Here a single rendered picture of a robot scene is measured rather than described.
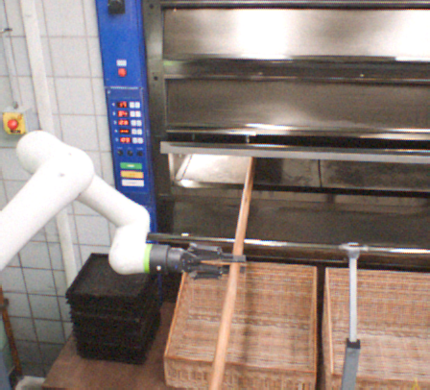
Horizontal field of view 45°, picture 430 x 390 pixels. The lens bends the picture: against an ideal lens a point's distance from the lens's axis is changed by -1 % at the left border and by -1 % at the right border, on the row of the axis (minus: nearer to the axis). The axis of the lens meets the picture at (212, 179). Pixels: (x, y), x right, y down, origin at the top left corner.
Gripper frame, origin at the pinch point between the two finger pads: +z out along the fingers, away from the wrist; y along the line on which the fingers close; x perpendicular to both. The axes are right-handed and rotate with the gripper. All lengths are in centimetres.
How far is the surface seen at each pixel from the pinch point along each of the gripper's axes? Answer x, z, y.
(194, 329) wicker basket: -37, -21, 60
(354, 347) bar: 6.6, 38.2, 23.9
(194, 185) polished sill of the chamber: -55, -22, 1
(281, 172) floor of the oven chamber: -72, 13, 1
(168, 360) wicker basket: -5, -25, 48
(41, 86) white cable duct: -52, -80, -40
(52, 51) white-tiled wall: -54, -74, -54
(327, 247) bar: -16.0, 29.7, 2.3
